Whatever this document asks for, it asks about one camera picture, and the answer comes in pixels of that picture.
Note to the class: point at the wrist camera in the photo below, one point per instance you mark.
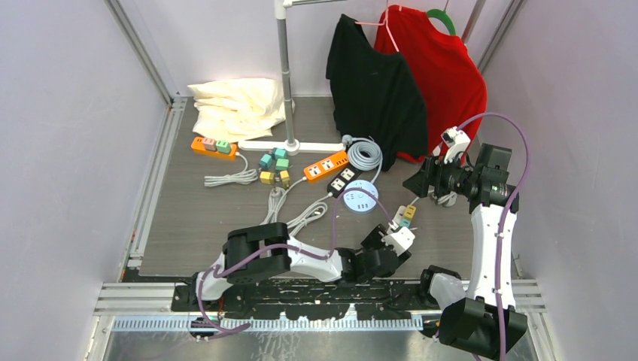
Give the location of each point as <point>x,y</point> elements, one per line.
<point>400,239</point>
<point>456,141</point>

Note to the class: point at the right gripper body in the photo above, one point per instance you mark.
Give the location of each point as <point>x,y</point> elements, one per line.
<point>449,177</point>

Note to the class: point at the pink charger on far strip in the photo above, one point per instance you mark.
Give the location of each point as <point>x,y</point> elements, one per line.
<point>209,144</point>

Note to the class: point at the yellow charger on white strip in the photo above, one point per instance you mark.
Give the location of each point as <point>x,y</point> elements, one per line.
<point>409,212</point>

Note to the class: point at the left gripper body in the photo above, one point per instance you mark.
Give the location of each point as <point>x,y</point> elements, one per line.
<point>403,256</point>

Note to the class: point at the black t-shirt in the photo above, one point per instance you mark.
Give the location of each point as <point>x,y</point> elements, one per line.
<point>375,95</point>

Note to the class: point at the yellow usb charger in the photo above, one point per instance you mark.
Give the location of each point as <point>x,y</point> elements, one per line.
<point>267,177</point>

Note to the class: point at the orange power strip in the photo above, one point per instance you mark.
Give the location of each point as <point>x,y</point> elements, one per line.
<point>326,167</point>
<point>197,148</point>

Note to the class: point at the white usb power strip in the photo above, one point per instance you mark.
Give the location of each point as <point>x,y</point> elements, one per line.
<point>398,214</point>

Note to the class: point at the red t-shirt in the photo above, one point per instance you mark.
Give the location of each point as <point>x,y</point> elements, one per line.
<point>452,86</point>

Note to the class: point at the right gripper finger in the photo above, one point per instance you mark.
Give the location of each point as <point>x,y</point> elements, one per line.
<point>427,169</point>
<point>418,184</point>

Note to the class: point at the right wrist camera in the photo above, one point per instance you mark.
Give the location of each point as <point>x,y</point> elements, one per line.
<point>456,141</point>

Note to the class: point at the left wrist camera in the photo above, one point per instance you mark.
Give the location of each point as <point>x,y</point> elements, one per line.
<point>400,239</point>

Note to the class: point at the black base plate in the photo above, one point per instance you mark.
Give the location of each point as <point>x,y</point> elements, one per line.
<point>295,304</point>

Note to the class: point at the green hanger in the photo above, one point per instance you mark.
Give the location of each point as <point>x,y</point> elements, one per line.
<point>443,17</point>

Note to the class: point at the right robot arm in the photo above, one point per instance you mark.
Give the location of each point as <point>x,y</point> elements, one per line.
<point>481,317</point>

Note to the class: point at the round blue power strip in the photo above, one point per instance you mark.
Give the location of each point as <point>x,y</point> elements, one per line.
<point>360,196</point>

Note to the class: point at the white clothes rack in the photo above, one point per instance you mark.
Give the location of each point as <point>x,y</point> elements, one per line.
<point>291,144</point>

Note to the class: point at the cream folded cloth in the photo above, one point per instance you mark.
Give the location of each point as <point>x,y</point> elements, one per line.
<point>238,109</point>

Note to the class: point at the pink hanger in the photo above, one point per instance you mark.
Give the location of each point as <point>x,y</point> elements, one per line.
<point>384,24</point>

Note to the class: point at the black power strip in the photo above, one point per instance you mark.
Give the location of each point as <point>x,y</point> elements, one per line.
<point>343,178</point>

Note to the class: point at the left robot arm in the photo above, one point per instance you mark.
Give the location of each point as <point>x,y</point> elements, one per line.
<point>258,253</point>

